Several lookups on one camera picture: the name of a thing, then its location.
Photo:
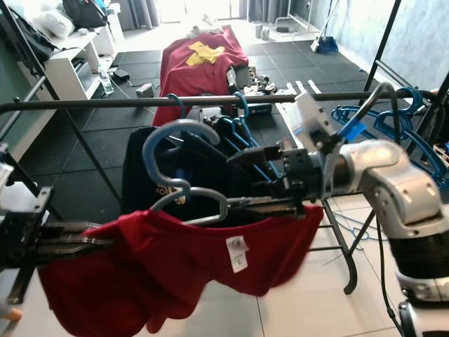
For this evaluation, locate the grey curtain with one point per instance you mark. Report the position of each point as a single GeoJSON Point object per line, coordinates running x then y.
{"type": "Point", "coordinates": [139, 12]}
{"type": "Point", "coordinates": [266, 8]}

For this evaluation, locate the red t-shirt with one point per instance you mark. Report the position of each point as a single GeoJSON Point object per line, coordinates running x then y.
{"type": "Point", "coordinates": [168, 274]}

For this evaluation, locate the yellow cloth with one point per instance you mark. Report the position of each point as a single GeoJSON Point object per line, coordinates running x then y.
{"type": "Point", "coordinates": [205, 53]}

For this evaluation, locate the red blanket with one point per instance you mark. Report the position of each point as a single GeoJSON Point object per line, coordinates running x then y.
{"type": "Point", "coordinates": [196, 77]}

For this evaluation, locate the white shelf unit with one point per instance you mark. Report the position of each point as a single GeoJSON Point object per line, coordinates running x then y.
{"type": "Point", "coordinates": [74, 67]}

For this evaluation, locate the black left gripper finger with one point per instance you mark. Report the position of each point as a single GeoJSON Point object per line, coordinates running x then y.
{"type": "Point", "coordinates": [74, 251]}
{"type": "Point", "coordinates": [74, 234]}

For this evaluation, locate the black backpack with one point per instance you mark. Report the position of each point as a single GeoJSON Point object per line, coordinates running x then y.
{"type": "Point", "coordinates": [84, 14]}

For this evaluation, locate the blue plastic hanger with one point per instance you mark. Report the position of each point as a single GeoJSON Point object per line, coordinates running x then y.
{"type": "Point", "coordinates": [417, 158]}
{"type": "Point", "coordinates": [182, 109]}
{"type": "Point", "coordinates": [408, 95]}
{"type": "Point", "coordinates": [248, 105]}

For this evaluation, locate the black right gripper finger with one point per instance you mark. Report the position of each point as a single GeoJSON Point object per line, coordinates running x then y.
{"type": "Point", "coordinates": [263, 156]}
{"type": "Point", "coordinates": [273, 205]}

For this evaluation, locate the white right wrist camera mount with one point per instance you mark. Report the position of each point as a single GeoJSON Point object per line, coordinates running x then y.
{"type": "Point", "coordinates": [312, 116]}

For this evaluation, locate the small grey box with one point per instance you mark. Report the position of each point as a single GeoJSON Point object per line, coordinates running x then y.
{"type": "Point", "coordinates": [144, 90]}

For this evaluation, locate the white pillow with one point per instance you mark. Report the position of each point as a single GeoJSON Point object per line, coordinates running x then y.
{"type": "Point", "coordinates": [52, 24]}

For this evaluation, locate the black clothes rack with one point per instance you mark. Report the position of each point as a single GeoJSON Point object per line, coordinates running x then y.
{"type": "Point", "coordinates": [112, 103]}

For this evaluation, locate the navy printed t-shirt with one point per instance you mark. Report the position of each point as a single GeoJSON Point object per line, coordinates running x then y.
{"type": "Point", "coordinates": [133, 175]}

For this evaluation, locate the clear water bottle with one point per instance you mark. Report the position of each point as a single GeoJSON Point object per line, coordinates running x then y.
{"type": "Point", "coordinates": [106, 81]}

